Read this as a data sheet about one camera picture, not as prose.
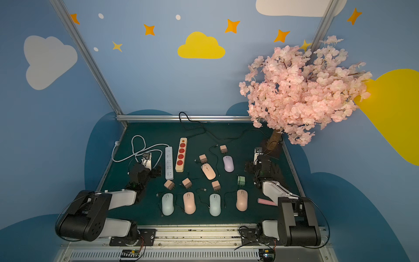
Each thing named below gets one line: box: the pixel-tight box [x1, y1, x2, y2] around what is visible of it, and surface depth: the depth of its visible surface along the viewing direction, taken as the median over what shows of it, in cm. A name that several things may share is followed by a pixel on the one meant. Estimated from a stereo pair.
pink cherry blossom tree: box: [238, 34, 373, 154], surface depth 67 cm
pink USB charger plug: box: [211, 180, 221, 192], surface depth 91 cm
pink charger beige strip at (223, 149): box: [219, 144, 228, 154], surface depth 108 cm
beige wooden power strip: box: [175, 137, 188, 173], surface depth 103 cm
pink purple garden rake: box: [257, 197, 278, 207], surface depth 86 cm
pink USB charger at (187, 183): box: [181, 177, 193, 189], surface depth 92 cm
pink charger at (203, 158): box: [199, 153, 208, 164], surface depth 103 cm
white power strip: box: [165, 146, 174, 181], surface depth 100 cm
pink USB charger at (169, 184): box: [163, 179, 176, 191], surface depth 91 cm
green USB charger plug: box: [237, 175, 247, 187], surface depth 92 cm
